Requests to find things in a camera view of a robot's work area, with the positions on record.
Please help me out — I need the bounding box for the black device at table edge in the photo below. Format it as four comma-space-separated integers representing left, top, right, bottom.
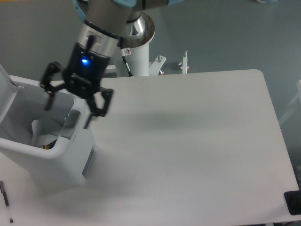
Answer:
284, 190, 301, 216

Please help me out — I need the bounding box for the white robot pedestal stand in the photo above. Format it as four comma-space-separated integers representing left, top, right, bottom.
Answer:
105, 11, 166, 77

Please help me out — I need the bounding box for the white trash can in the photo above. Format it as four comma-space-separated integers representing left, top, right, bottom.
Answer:
0, 69, 95, 186

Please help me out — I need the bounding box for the colourful trash in bin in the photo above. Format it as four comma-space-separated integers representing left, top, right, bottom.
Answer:
43, 144, 54, 150

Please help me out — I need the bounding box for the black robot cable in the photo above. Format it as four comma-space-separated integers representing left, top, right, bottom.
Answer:
119, 37, 135, 77

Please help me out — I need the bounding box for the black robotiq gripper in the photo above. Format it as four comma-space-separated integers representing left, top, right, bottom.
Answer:
40, 43, 114, 129

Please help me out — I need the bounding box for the black pen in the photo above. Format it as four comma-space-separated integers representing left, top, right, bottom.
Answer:
0, 181, 14, 223

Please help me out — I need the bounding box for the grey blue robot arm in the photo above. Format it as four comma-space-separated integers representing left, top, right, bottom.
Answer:
40, 0, 178, 121

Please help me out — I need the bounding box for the clear plastic bag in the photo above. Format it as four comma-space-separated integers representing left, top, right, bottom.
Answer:
30, 116, 63, 149

